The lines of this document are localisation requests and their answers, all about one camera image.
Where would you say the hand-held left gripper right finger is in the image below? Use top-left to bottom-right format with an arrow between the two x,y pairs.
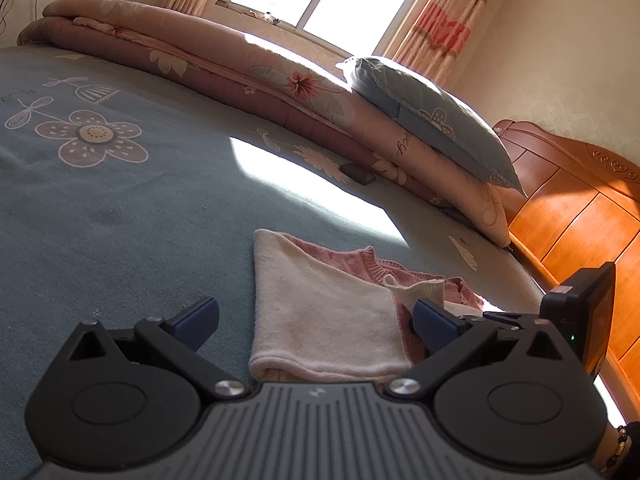
387,299 -> 566,403

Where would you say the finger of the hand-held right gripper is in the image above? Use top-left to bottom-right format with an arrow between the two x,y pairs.
457,310 -> 543,333

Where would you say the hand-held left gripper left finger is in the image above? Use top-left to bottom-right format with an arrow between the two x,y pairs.
67,296 -> 251,403

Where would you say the pink and cream knit sweater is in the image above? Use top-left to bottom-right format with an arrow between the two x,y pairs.
248,228 -> 486,383

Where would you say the wooden headboard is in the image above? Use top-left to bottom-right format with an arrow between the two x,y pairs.
492,119 -> 640,416

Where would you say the black phone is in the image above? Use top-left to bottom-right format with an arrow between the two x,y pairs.
339,162 -> 376,186

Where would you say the blue floral pillow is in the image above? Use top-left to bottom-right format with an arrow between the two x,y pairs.
336,56 -> 527,198

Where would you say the pink floral folded quilt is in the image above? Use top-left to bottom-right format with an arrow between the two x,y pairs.
17,0 -> 512,248

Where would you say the beaded bracelet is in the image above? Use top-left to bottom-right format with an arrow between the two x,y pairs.
600,424 -> 630,475

